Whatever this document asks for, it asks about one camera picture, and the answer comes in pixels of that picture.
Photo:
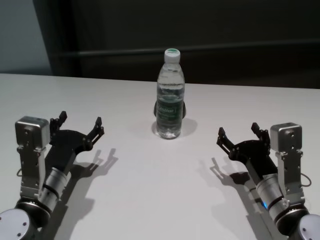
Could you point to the dark horizontal wall rail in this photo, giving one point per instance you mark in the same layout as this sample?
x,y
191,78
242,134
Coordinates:
x,y
225,50

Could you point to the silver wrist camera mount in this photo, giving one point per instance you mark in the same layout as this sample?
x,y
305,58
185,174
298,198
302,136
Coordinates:
x,y
31,132
287,137

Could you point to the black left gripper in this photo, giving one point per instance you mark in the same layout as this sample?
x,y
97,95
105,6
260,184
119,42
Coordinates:
x,y
65,145

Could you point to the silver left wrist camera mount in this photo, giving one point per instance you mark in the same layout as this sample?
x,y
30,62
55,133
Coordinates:
x,y
31,132

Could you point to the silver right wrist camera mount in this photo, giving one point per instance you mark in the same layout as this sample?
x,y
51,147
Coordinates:
x,y
287,137

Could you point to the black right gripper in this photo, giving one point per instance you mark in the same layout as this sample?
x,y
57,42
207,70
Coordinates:
x,y
255,155

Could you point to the clear water bottle green label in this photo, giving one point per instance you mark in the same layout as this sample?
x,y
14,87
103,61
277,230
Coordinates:
x,y
170,100

